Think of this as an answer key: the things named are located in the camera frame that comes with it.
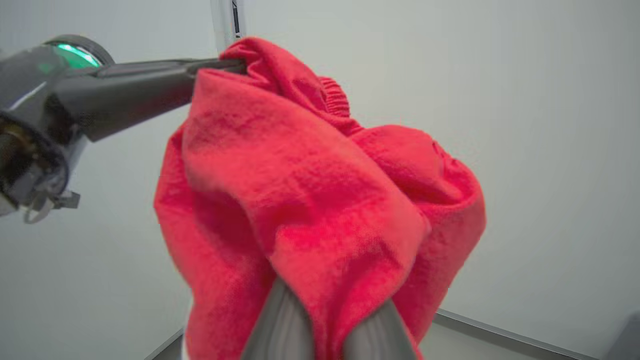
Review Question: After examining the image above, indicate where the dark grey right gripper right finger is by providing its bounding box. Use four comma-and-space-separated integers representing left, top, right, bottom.
343, 299, 419, 360

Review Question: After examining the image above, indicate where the white vertical corner post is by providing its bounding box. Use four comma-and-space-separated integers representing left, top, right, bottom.
210, 0, 247, 53

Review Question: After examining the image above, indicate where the red fleece garment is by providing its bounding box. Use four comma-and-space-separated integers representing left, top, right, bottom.
153, 36, 487, 360

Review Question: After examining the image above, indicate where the grey left gripper body green band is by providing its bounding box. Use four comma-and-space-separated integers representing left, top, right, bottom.
0, 34, 117, 224

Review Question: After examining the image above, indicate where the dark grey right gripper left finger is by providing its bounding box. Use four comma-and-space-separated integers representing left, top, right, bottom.
241, 276, 315, 360

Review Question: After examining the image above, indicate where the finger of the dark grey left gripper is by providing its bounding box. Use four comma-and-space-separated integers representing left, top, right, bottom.
95, 58, 247, 79
53, 69, 200, 143

